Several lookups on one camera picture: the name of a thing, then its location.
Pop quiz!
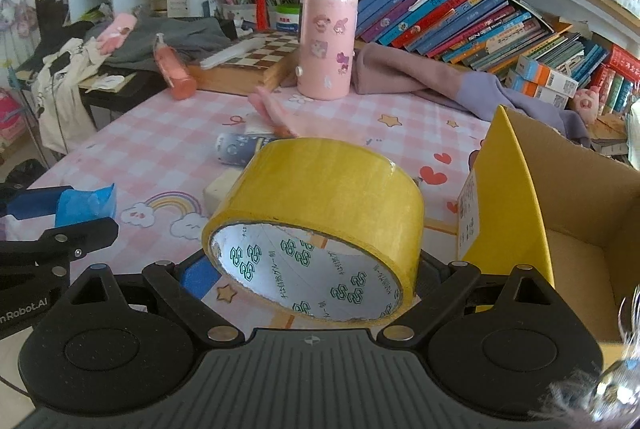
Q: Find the orange white blue box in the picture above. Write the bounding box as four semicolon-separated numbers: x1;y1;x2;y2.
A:
515;56;578;98

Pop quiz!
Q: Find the pink cylindrical sticker container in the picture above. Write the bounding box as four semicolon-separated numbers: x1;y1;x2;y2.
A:
295;0;358;101

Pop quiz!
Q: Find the purple pink sweater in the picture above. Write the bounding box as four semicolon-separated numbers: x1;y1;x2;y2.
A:
346;44;590;148

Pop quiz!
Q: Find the cream white eraser block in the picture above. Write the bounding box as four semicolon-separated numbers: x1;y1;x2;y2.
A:
203;167;243;217

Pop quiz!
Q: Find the white tote bag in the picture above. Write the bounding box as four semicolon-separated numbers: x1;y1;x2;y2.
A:
32;37;108;155

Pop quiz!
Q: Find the red tassel ornament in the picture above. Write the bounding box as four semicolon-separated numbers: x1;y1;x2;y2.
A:
255;0;269;32

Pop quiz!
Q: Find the grey clothing pile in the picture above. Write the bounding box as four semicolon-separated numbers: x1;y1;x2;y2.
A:
103;16;231;73

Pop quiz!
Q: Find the pink glove on table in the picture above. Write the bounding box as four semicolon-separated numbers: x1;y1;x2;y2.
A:
247;87;346;140

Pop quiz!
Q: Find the pink pump bottle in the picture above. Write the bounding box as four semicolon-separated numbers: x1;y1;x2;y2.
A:
153;33;196;101

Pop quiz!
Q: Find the row of leaning books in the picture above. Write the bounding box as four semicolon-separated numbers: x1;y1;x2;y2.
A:
356;0;639;104

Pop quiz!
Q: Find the pink checkered tablecloth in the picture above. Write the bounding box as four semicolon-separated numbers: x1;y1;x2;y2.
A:
0;86;494;335

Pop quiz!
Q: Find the wooden chessboard box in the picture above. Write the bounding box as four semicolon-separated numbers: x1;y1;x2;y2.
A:
188;32;299;96

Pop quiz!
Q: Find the yellow packing tape roll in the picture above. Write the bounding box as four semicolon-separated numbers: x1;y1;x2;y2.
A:
202;138;424;324

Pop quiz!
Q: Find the pink pig plush toy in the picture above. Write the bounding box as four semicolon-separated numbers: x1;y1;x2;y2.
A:
570;88;600;126

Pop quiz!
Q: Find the blue spray bottle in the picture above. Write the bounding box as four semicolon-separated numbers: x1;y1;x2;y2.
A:
215;134;278;168

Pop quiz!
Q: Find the yellow cardboard box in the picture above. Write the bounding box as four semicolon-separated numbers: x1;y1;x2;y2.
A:
457;108;639;365

